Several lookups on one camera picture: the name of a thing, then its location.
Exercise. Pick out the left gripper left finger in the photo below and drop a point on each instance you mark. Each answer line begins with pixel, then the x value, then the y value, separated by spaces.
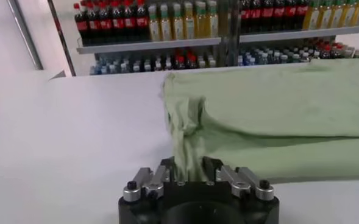
pixel 150 182

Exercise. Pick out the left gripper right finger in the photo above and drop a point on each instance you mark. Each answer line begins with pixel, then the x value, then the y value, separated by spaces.
pixel 240 182

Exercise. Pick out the light green T-shirt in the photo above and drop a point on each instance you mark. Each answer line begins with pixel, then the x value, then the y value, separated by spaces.
pixel 273 106

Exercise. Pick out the cola bottle red label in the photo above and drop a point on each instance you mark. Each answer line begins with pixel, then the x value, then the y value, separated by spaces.
pixel 279 13
pixel 301 12
pixel 290 12
pixel 105 25
pixel 246 15
pixel 94 25
pixel 142 22
pixel 257 14
pixel 117 24
pixel 130 23
pixel 81 27
pixel 268 14

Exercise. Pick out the black metal frame bar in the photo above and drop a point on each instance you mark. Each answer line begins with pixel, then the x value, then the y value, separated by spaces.
pixel 61 39

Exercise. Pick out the grey window post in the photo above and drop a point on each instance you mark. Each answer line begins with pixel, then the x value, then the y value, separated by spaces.
pixel 25 33

